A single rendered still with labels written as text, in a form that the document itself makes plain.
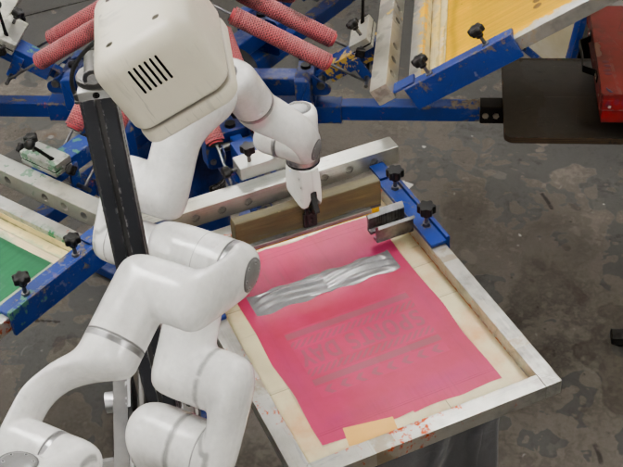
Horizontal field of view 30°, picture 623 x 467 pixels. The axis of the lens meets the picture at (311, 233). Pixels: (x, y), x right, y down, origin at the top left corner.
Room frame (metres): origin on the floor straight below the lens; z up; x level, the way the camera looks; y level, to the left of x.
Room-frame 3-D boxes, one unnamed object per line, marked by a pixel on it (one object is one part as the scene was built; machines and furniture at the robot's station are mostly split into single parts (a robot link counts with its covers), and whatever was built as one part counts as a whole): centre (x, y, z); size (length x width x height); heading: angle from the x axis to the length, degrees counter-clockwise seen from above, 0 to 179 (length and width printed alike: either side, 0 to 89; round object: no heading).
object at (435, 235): (2.18, -0.24, 0.98); 0.30 x 0.05 x 0.07; 21
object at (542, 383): (1.86, -0.07, 0.97); 0.79 x 0.58 x 0.04; 21
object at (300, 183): (2.05, 0.01, 1.22); 0.10 x 0.07 x 0.11; 21
